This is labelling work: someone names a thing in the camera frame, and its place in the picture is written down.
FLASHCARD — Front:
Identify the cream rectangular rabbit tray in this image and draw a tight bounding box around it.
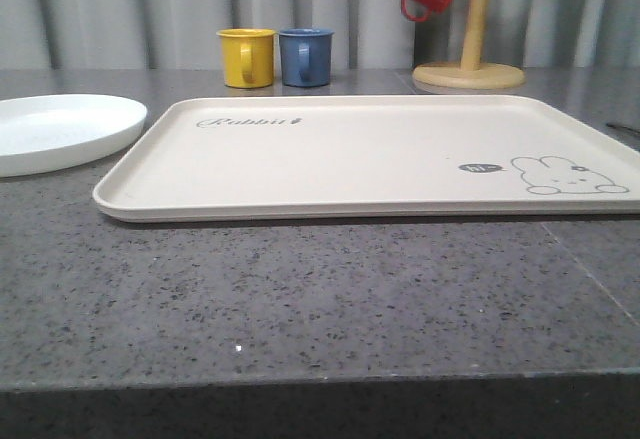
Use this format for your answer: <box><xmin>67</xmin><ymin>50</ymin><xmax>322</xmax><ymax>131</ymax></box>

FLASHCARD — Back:
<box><xmin>93</xmin><ymin>95</ymin><xmax>639</xmax><ymax>222</ymax></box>

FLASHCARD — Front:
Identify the blue mug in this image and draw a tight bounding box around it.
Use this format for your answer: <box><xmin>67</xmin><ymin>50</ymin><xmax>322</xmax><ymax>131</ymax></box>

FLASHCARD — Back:
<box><xmin>278</xmin><ymin>28</ymin><xmax>333</xmax><ymax>87</ymax></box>

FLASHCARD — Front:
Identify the wooden mug tree stand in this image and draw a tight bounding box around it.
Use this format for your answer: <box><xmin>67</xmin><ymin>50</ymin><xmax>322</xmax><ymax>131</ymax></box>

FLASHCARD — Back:
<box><xmin>412</xmin><ymin>0</ymin><xmax>525</xmax><ymax>90</ymax></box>

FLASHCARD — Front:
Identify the yellow mug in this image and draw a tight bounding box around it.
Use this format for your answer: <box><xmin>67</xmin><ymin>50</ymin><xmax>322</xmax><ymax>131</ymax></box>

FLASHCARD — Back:
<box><xmin>216</xmin><ymin>28</ymin><xmax>276</xmax><ymax>89</ymax></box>

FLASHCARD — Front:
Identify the white round plate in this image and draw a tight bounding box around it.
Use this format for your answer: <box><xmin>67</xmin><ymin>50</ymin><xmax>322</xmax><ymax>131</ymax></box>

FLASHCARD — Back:
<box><xmin>1</xmin><ymin>94</ymin><xmax>147</xmax><ymax>178</ymax></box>

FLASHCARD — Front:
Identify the silver metal spoon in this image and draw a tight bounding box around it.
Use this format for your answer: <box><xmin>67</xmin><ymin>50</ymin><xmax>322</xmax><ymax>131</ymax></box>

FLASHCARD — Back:
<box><xmin>606</xmin><ymin>122</ymin><xmax>640</xmax><ymax>136</ymax></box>

